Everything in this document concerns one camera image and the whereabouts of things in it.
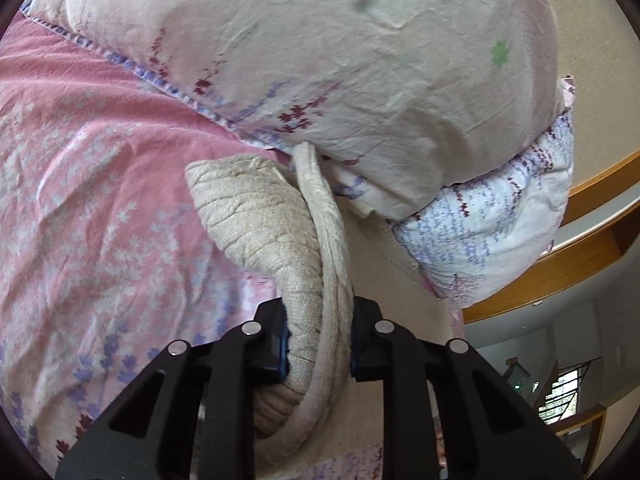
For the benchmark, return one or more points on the white blue print pillow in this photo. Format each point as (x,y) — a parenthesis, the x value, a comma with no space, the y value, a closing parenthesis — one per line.
(490,230)

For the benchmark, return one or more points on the wooden headboard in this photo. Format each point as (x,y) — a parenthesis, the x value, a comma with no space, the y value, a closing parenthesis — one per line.
(575,250)

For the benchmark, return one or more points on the white lavender print pillow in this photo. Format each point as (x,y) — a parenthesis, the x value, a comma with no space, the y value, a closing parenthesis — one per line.
(325,50)

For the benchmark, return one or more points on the pink floral bedsheet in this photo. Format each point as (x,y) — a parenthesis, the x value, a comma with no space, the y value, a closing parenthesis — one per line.
(100,210)

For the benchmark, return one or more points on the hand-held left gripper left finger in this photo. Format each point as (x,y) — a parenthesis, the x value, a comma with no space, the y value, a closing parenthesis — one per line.
(277,350)

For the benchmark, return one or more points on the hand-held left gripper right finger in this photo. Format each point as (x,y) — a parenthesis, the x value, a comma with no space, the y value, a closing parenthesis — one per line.
(362,350)

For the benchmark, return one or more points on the wooden stair railing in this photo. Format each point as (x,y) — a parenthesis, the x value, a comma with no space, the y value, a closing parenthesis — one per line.
(575,417)

